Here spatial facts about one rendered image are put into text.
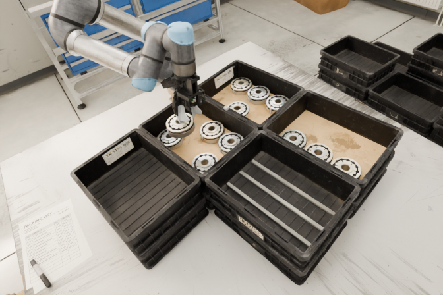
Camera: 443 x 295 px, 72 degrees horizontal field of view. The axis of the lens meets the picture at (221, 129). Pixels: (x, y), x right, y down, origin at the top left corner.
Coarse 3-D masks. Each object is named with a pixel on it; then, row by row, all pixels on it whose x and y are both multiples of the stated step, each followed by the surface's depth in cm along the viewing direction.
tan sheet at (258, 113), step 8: (224, 88) 151; (216, 96) 147; (224, 96) 146; (232, 96) 146; (240, 96) 145; (224, 104) 142; (248, 104) 140; (264, 104) 139; (256, 112) 136; (264, 112) 135; (256, 120) 132; (264, 120) 132
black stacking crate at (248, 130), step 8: (208, 104) 130; (168, 112) 131; (208, 112) 134; (216, 112) 129; (152, 120) 127; (160, 120) 130; (216, 120) 133; (224, 120) 128; (232, 120) 123; (144, 128) 126; (152, 128) 129; (160, 128) 132; (232, 128) 127; (240, 128) 123; (248, 128) 118; (200, 184) 110; (208, 192) 110
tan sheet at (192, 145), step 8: (200, 120) 137; (208, 120) 136; (224, 128) 131; (192, 136) 130; (184, 144) 127; (192, 144) 127; (200, 144) 126; (208, 144) 126; (216, 144) 125; (176, 152) 125; (184, 152) 124; (192, 152) 124; (200, 152) 123; (208, 152) 123; (216, 152) 122; (192, 160) 121
